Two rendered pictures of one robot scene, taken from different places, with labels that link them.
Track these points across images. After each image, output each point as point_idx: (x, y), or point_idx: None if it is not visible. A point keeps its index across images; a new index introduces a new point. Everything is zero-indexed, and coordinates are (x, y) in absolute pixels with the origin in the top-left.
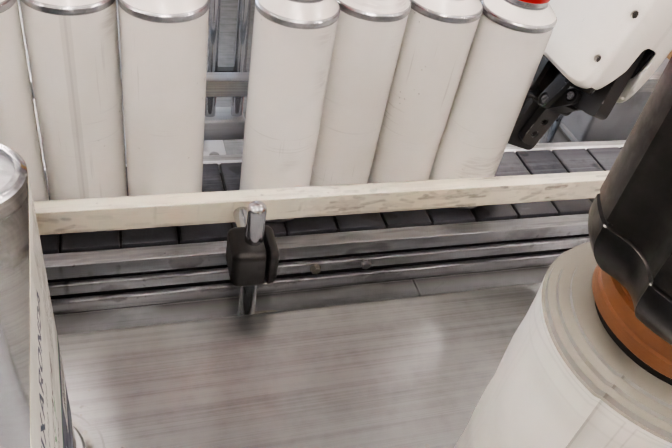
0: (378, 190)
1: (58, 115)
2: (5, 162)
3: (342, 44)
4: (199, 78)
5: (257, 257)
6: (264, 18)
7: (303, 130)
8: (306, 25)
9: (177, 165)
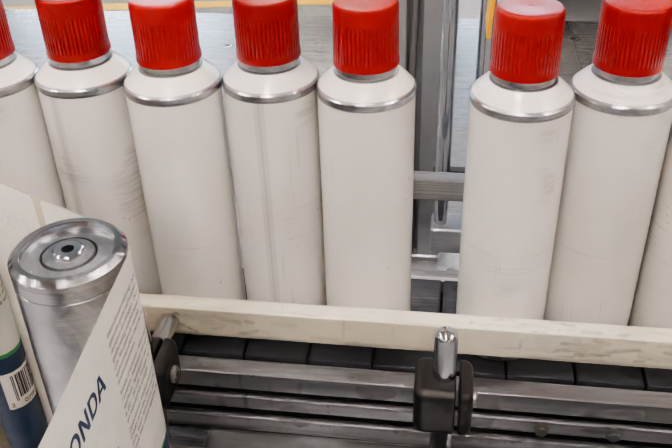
0: (631, 336)
1: (251, 208)
2: (111, 243)
3: (580, 143)
4: (400, 176)
5: (443, 397)
6: (475, 109)
7: (525, 247)
8: (522, 118)
9: (373, 275)
